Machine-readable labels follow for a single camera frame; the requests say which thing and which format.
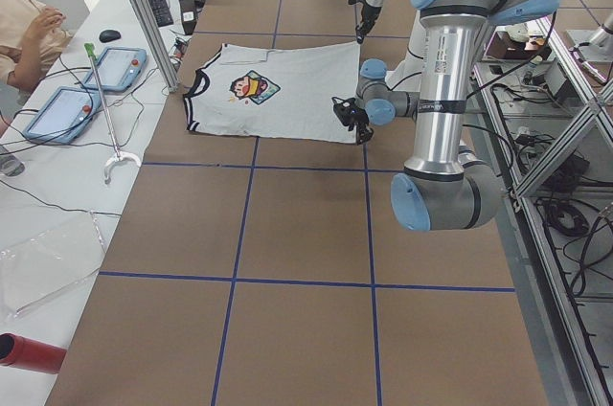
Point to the grey cartoon print t-shirt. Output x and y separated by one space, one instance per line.
272 93

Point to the near blue teach pendant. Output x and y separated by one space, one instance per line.
63 117

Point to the far blue teach pendant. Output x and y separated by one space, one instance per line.
118 67

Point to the black keyboard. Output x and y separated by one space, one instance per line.
161 12

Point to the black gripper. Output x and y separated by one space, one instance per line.
359 122
367 14

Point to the black computer mouse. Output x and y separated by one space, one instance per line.
106 36

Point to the red cylinder bottle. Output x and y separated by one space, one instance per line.
31 355

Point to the reacher grabber stick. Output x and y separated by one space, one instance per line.
118 155

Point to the aluminium frame post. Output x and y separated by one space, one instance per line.
155 41

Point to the blue teach pendant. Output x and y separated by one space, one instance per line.
63 117
118 67

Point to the seated person beige clothes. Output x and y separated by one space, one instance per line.
32 38

